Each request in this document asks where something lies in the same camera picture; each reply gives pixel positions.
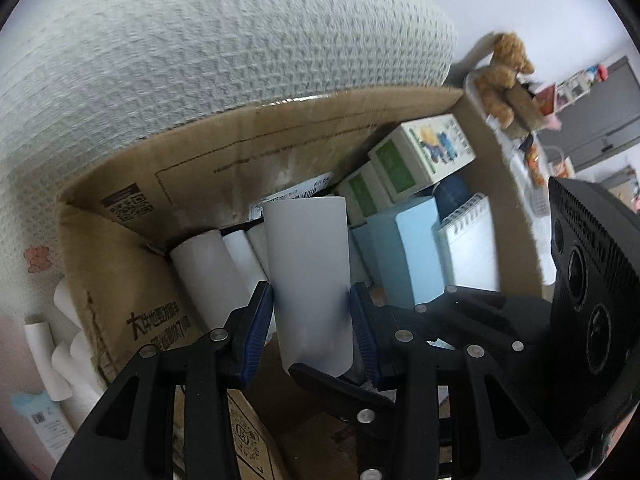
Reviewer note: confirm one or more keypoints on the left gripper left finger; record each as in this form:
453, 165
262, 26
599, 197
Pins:
129, 434

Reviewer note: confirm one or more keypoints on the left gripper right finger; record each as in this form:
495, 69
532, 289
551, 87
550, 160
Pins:
457, 414

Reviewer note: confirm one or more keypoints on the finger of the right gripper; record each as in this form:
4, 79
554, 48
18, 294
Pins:
371, 415
509, 327

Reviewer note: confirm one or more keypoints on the blue white wipes packet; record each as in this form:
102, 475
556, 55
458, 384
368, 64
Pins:
47, 420

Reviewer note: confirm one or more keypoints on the white paper roll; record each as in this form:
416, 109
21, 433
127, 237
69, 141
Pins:
40, 342
210, 277
63, 300
85, 388
308, 257
244, 258
258, 240

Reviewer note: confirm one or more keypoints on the white spiral notebook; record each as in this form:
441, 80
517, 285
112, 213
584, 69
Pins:
468, 245

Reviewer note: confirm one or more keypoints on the light blue foam block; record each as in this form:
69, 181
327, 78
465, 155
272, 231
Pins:
398, 247

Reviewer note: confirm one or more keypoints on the dark blue denim pouch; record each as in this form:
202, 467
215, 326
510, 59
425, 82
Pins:
450, 194

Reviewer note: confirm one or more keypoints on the brown cardboard box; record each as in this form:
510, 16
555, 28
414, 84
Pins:
116, 220

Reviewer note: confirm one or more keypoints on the green white carton box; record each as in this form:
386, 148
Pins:
419, 154

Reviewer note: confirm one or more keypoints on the small green white box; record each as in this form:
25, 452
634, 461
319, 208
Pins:
365, 194

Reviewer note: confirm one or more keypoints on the brown teddy bear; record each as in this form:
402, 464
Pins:
502, 95

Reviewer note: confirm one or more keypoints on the pink cartoon patterned cloth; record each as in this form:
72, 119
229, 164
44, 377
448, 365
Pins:
83, 79

